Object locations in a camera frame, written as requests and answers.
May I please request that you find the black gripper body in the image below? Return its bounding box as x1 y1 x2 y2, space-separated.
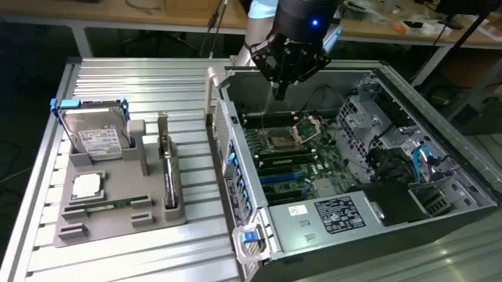
270 0 339 48

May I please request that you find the low-profile graphics card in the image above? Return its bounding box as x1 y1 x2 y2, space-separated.
156 110 180 210

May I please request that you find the beige case corner clamp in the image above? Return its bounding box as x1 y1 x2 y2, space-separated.
204 66 232 120

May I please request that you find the silver socket cover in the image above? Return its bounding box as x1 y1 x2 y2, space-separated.
290 115 327 145

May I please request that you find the black office chair base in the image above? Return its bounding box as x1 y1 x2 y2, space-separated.
119 29 199 58

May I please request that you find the CPU socket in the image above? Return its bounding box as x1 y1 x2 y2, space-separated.
263 127 302 152

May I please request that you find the large silver disk bay cage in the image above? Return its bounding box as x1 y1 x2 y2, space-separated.
335 93 416 177

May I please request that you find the white and black device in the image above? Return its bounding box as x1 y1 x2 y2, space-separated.
403 19 450 36

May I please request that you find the green motherboard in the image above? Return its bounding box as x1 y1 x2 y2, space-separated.
239 111 370 206

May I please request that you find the blue expansion slot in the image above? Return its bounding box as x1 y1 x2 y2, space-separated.
259 173 302 184

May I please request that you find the black tripod pole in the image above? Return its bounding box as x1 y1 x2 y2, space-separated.
450 0 495 51

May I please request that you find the silver chipset heatsink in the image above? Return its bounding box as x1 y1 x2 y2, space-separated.
312 179 335 198

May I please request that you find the hard disk in blue caddy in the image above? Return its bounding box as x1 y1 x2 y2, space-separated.
49 95 132 162

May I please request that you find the black plastic shroud box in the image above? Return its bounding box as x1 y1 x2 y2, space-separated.
355 180 433 227

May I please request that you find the grey parts rack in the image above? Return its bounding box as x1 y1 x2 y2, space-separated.
52 119 187 249

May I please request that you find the small silver disk bay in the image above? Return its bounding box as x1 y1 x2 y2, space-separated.
407 176 478 218

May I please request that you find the grey power supply unit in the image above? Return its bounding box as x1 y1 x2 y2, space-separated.
267 190 383 254

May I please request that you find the green RAM stick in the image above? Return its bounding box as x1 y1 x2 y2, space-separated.
64 198 137 213

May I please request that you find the silver CPU chip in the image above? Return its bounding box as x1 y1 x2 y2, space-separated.
71 173 105 200

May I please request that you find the grey case corner clamp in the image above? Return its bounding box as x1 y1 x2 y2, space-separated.
231 224 272 263

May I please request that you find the open black PC case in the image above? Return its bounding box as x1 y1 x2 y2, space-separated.
206 65 502 282

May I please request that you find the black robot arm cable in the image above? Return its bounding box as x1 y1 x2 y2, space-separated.
202 0 228 59

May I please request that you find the black power wire bundle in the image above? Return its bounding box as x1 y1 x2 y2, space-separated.
366 146 416 184

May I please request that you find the light blue SATA wire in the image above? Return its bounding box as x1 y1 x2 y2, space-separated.
410 143 437 185

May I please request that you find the wooden desk white frame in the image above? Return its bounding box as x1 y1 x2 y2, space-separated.
0 0 502 86

